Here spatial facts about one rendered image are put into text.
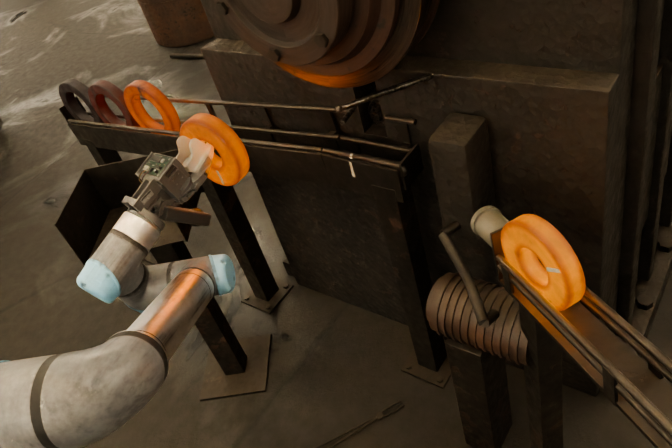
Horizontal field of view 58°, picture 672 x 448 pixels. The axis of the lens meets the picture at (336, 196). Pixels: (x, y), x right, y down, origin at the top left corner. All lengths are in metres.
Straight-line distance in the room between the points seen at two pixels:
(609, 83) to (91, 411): 0.88
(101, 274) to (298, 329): 0.95
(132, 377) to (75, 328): 1.54
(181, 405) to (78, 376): 1.13
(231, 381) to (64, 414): 1.12
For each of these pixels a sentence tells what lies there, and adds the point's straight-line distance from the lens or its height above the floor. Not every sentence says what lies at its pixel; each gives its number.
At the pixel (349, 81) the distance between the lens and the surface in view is 1.15.
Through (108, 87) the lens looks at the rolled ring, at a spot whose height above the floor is 0.76.
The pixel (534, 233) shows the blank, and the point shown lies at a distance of 0.94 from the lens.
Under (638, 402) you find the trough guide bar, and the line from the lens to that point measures 0.87.
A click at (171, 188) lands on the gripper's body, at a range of 1.13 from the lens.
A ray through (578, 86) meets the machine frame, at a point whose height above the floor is 0.87.
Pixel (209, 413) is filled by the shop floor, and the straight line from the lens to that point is 1.87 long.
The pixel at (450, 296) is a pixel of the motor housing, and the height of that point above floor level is 0.53.
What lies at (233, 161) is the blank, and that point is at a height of 0.82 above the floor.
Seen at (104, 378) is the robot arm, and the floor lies 0.89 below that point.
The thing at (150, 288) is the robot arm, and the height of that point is 0.71.
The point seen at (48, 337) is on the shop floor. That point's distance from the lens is 2.40.
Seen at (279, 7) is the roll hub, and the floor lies 1.09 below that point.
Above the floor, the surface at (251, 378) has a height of 0.01.
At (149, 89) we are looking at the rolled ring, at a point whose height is 0.77.
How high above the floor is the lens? 1.44
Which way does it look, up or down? 38 degrees down
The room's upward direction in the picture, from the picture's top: 17 degrees counter-clockwise
